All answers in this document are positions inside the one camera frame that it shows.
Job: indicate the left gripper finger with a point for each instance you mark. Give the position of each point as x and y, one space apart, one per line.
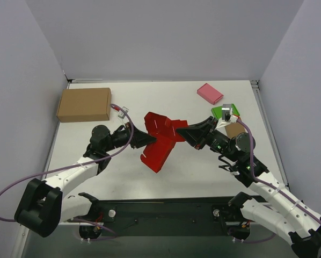
140 135
141 142

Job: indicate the small brown cardboard box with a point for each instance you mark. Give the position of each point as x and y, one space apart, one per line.
234 129

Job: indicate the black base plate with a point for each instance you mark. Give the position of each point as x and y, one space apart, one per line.
174 217

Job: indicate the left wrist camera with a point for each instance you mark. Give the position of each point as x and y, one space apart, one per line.
122 113

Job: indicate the large brown cardboard box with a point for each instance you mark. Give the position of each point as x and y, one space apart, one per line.
84 105

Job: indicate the pink paper box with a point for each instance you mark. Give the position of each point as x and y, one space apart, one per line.
210 94

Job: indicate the red paper box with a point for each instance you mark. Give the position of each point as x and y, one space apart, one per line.
164 130

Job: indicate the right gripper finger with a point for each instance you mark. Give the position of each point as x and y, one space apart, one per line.
194 136
207 123

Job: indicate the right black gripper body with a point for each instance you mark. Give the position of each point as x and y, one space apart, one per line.
208 131

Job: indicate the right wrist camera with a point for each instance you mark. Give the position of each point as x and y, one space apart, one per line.
228 117

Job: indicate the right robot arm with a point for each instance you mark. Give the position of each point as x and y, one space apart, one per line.
288 217

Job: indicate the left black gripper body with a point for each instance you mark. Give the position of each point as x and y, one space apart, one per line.
133 136

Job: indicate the green paper box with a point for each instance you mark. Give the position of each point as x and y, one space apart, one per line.
217 111

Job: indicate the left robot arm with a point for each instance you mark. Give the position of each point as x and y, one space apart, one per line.
40 208

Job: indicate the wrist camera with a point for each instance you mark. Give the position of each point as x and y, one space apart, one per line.
228 117
122 113

